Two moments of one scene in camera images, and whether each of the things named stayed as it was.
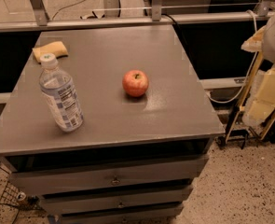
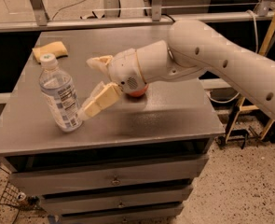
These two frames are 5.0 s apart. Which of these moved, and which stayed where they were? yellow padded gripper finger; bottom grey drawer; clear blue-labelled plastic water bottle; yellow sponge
Moved: yellow padded gripper finger
Stayed: yellow sponge; clear blue-labelled plastic water bottle; bottom grey drawer
